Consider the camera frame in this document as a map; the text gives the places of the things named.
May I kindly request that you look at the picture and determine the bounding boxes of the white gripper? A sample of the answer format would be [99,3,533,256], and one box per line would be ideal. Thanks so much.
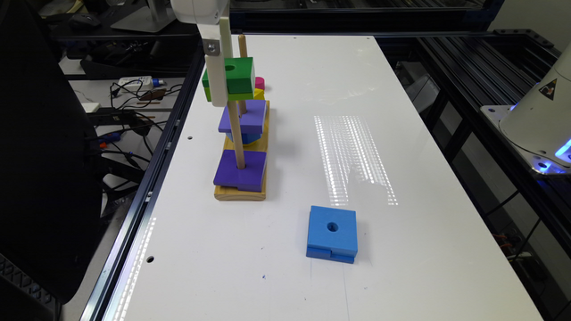
[170,0,234,107]

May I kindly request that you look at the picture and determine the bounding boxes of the green square block with hole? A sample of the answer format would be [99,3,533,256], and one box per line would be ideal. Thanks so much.
[225,57,255,101]

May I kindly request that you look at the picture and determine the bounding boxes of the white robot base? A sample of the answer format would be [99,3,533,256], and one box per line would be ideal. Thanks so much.
[480,49,570,176]

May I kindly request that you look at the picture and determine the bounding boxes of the pink block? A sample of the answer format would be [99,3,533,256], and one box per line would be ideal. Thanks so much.
[255,77,265,90]

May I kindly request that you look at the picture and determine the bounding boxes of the yellow small square block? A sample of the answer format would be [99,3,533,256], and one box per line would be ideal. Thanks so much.
[254,88,265,100]

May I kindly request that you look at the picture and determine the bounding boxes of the periwinkle square block middle peg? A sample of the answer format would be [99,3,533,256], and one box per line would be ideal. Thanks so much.
[218,100,267,134]

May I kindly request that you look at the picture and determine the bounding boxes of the blue block under periwinkle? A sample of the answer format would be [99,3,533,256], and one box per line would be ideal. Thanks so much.
[226,133,262,145]

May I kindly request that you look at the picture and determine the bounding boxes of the dark purple square block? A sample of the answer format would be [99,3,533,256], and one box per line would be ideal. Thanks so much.
[213,150,267,192]

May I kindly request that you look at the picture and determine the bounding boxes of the blue square block with hole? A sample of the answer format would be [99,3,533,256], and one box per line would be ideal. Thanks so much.
[306,206,358,264]

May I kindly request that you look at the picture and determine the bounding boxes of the wooden peg far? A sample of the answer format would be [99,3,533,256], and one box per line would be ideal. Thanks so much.
[238,34,248,116]

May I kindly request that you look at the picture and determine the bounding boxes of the wooden peg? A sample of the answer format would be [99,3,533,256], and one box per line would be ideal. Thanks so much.
[228,101,245,169]
[238,34,248,116]

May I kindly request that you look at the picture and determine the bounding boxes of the wooden peg near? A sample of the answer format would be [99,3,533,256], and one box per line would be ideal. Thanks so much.
[228,101,245,169]

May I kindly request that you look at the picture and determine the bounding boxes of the wooden peg base board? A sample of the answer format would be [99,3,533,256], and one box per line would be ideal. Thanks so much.
[214,102,269,201]

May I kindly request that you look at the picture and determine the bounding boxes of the black aluminium frame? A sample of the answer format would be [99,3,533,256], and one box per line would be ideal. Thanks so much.
[82,11,570,320]

